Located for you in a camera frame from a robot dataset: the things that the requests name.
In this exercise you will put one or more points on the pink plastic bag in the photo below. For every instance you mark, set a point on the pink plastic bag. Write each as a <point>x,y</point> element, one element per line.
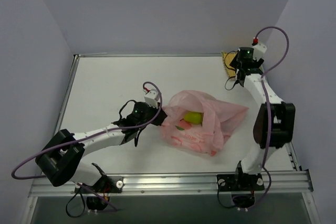
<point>220,119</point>

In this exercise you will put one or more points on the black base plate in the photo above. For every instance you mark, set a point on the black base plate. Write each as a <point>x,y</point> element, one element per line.
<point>244,182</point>
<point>99,183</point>

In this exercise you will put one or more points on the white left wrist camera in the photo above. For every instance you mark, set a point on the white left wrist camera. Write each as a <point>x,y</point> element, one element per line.
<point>151,97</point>

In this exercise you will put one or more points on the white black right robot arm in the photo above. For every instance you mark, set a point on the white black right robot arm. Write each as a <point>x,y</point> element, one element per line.
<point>273,126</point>

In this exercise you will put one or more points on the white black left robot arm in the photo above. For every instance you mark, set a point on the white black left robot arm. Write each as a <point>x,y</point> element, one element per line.
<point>62,159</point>

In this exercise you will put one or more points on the aluminium front rail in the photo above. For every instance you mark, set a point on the aluminium front rail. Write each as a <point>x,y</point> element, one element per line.
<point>179,184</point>

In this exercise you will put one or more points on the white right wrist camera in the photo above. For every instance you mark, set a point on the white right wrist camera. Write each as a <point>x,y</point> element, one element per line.
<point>259,49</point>

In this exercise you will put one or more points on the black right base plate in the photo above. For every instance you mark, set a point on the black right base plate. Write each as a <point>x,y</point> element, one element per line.
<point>244,182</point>

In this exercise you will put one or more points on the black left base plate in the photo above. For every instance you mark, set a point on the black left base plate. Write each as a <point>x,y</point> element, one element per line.
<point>99,183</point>

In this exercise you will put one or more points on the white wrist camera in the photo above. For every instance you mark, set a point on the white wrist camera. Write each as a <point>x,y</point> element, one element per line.
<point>259,49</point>
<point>151,97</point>

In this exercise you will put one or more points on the yellow woven mat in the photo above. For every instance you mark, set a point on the yellow woven mat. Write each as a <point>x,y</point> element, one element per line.
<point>227,58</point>

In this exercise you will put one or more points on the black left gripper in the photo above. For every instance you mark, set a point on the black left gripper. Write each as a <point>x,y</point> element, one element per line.
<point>160,116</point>

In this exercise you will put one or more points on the green fake pear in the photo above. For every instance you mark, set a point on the green fake pear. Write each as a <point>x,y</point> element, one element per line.
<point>193,117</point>

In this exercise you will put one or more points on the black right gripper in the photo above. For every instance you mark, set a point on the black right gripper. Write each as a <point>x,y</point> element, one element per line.
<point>235,63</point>

